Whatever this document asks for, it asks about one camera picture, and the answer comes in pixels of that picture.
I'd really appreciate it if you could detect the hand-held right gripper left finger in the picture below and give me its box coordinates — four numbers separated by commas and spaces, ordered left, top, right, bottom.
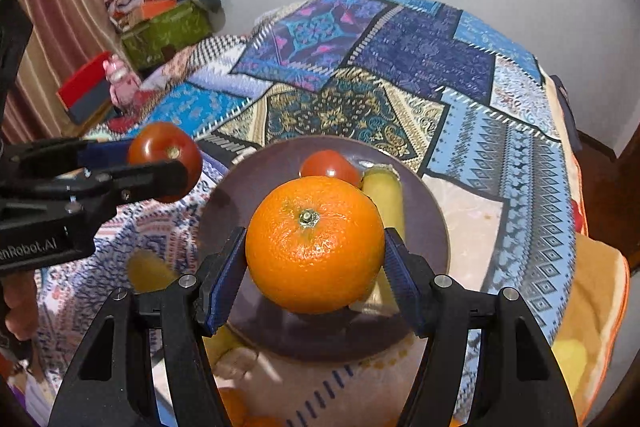
47, 227, 248, 427

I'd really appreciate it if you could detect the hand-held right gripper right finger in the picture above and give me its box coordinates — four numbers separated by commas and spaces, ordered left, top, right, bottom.
383, 227, 579, 427

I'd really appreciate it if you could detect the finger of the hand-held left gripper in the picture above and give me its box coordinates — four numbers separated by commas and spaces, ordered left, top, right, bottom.
50, 159, 191, 214
0, 138, 135, 180

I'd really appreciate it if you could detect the red tomato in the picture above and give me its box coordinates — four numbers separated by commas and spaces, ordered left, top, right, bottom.
299, 150, 364, 188
127, 122, 204, 204

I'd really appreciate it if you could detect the purple plate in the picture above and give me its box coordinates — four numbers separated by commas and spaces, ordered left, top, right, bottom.
197, 136, 451, 363

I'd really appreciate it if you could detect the large orange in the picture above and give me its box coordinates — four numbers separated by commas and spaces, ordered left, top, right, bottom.
245, 176, 387, 315

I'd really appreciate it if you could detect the person's left hand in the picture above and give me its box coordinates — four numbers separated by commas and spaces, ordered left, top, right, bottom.
1, 274, 40, 350

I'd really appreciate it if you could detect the red and black box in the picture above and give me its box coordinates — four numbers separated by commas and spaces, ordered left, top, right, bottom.
55, 51, 116, 126

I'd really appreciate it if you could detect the pink doll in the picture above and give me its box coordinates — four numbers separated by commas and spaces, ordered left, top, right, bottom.
102, 54, 144, 108

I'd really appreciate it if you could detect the yellow banana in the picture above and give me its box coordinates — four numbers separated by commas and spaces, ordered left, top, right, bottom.
350, 164, 407, 314
127, 249, 259, 380

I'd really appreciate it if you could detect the green patterned box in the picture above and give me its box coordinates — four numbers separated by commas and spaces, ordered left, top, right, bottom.
120, 0, 214, 74

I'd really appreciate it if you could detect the striped brown curtain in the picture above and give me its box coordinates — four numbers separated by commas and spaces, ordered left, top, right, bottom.
0, 0, 128, 144

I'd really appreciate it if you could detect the orange yellow blanket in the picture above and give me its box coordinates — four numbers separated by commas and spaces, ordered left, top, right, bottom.
550, 77, 632, 426

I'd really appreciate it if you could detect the blue patchwork blanket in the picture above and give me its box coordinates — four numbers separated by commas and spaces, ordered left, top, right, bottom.
35, 0, 582, 427

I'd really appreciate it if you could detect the brown wooden furniture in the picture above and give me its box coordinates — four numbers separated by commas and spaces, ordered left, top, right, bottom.
574, 129, 640, 280

